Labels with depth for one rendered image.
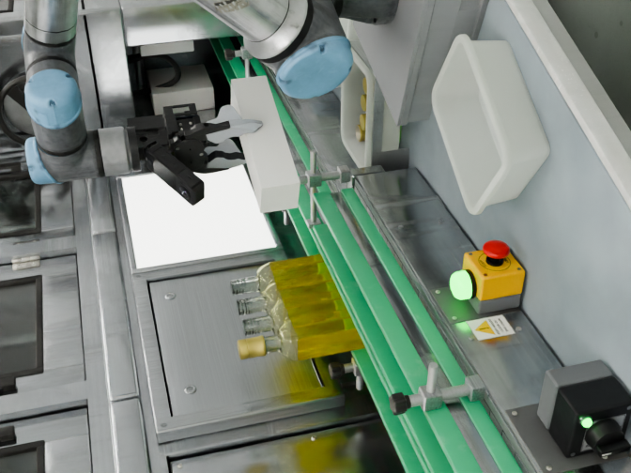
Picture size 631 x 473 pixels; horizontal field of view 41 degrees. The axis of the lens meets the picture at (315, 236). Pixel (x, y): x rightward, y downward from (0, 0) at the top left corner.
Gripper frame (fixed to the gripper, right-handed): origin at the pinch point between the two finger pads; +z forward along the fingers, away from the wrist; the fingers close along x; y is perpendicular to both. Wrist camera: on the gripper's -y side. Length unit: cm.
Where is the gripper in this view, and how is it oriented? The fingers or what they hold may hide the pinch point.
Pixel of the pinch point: (255, 143)
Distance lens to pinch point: 139.1
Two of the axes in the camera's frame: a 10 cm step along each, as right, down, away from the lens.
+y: -2.5, -7.9, 5.6
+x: -0.8, 5.9, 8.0
